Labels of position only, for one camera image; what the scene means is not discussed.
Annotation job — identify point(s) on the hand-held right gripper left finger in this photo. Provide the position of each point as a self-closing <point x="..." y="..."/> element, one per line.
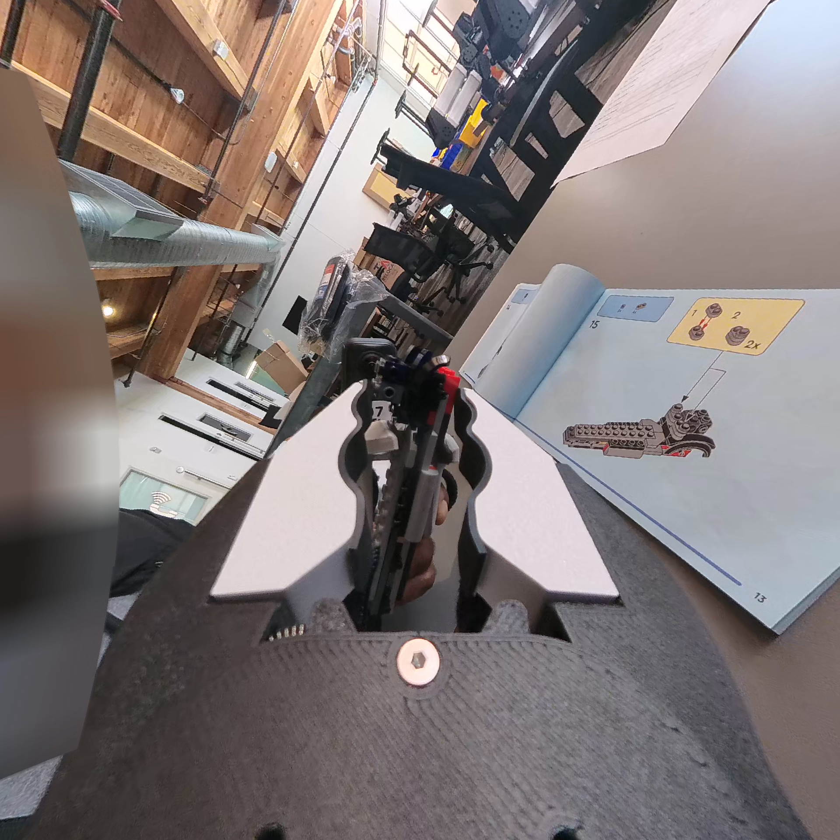
<point x="295" y="518"/>

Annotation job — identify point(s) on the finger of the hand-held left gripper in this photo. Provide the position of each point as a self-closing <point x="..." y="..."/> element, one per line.
<point x="382" y="438"/>

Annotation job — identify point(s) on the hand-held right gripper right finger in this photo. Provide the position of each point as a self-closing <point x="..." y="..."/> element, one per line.
<point x="544" y="525"/>

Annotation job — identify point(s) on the grey black toy brick model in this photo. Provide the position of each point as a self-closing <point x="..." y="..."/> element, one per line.
<point x="420" y="499"/>

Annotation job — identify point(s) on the black white robot arm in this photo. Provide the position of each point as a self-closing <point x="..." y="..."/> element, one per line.
<point x="459" y="92"/>
<point x="505" y="26"/>

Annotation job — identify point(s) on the grey desk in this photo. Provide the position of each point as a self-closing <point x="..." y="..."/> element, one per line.
<point x="754" y="216"/>

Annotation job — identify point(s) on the person's left hand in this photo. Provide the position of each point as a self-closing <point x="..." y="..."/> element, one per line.
<point x="420" y="574"/>

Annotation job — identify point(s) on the clear plastic wrapped bundle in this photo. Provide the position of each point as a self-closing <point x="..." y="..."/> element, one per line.
<point x="334" y="295"/>

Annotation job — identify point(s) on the brown cardboard box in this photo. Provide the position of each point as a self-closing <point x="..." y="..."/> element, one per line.
<point x="282" y="367"/>

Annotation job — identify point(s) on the black office chair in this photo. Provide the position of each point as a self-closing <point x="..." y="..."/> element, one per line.
<point x="459" y="256"/>
<point x="397" y="253"/>

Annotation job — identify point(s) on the open instruction booklet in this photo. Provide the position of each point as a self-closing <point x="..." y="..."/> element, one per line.
<point x="689" y="492"/>

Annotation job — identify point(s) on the black table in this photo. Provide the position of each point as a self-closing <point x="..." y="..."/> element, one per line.
<point x="459" y="190"/>

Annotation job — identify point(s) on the yellow plastic bin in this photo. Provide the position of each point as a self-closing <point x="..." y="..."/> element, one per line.
<point x="474" y="121"/>

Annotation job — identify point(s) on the small white ceiling fixture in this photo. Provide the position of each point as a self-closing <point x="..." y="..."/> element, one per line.
<point x="177" y="94"/>

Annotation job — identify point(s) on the black metal ceiling pipe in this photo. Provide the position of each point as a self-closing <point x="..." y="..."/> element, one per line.
<point x="88" y="79"/>

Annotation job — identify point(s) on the white paper sheet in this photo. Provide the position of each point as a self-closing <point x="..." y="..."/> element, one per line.
<point x="656" y="85"/>

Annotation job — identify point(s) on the silver ventilation duct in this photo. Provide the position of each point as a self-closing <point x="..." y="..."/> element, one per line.
<point x="197" y="239"/>

